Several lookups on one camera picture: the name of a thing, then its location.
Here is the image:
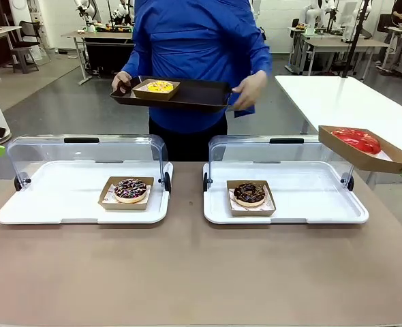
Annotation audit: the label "cardboard box of red donut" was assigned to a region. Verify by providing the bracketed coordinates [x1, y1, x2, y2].
[318, 124, 402, 174]

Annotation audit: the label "red glazed donut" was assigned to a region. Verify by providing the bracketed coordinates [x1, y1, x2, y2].
[331, 127, 382, 155]

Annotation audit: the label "cardboard box of yellow donut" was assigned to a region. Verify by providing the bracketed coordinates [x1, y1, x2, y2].
[132, 78, 182, 102]

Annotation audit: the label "yellow glazed donut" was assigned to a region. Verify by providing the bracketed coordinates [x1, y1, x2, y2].
[146, 80, 175, 94]

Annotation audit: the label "black serving tray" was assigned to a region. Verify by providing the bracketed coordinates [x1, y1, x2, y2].
[109, 75, 234, 114]

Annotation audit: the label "person left forearm blue sleeve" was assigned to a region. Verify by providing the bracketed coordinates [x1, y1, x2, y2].
[253, 37, 274, 78]

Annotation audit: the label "person right forearm blue sleeve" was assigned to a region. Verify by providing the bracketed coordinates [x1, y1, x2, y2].
[121, 47, 148, 78]

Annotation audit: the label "cardboard box of drizzle donut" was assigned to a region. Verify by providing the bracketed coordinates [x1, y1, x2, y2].
[97, 176, 155, 211]

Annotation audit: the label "chocolate donut white drizzle sprinkles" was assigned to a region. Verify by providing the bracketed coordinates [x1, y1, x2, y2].
[113, 177, 148, 204]

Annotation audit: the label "chocolate donut with sprinkles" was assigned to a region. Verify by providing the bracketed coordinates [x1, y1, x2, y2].
[233, 183, 267, 209]

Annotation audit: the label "cardboard box of chocolate donut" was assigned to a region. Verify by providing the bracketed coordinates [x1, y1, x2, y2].
[226, 180, 277, 218]

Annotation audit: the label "person black trousers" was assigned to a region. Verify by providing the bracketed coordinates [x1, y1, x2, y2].
[148, 108, 229, 163]

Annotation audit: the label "person torso blue shirt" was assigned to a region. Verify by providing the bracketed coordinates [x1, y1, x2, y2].
[121, 0, 274, 132]

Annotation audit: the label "person right hand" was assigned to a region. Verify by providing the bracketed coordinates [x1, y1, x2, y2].
[111, 70, 142, 95]

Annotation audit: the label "person left hand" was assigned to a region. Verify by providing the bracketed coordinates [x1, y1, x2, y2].
[231, 69, 269, 112]

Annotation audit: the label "white display case base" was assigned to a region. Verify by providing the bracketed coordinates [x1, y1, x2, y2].
[0, 159, 174, 225]
[202, 160, 370, 225]

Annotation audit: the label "grey background chair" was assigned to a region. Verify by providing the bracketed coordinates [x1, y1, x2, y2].
[9, 20, 42, 75]

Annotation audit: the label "clear display case lid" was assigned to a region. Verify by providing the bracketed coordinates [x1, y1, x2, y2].
[5, 134, 172, 197]
[203, 134, 356, 193]

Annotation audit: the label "white side table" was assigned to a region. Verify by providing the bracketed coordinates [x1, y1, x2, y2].
[274, 74, 402, 153]

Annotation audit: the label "black tripod pole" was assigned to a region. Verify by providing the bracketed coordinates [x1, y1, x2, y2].
[340, 0, 373, 79]

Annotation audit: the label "beige background workbench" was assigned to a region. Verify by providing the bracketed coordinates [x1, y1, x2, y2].
[302, 37, 390, 78]

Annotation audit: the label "background table black panel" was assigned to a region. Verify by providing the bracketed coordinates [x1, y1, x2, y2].
[61, 30, 136, 87]

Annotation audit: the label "background white robot green base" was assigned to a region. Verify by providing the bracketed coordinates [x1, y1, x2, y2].
[73, 0, 99, 33]

